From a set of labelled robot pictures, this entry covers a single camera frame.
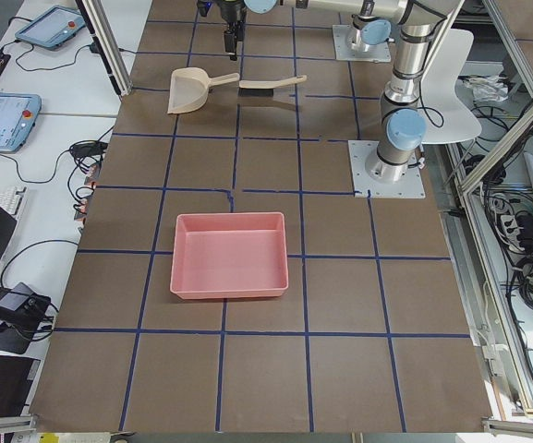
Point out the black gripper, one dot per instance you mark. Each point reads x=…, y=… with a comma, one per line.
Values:
x=232, y=17

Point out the blue teach pendant far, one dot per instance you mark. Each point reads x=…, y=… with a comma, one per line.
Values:
x=52, y=28

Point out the blue teach pendant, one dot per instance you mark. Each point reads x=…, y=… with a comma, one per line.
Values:
x=18, y=114
x=52, y=28

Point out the white plastic dustpan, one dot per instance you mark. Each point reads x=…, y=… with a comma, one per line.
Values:
x=189, y=88

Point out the white keyboard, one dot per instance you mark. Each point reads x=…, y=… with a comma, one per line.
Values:
x=12, y=199

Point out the black camera stand base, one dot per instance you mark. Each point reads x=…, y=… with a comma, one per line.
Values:
x=25, y=318

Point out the pink plastic bin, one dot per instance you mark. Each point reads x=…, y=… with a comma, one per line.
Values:
x=229, y=256

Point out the white hand brush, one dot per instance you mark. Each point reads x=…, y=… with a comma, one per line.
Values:
x=265, y=88

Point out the white plastic chair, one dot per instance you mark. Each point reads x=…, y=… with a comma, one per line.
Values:
x=448, y=119

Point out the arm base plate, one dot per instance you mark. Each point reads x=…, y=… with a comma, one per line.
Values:
x=378, y=54
x=373, y=178

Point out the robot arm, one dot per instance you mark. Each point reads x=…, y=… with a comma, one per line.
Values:
x=367, y=32
x=403, y=127

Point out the blue teach pendant near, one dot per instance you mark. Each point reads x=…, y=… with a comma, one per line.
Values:
x=18, y=114

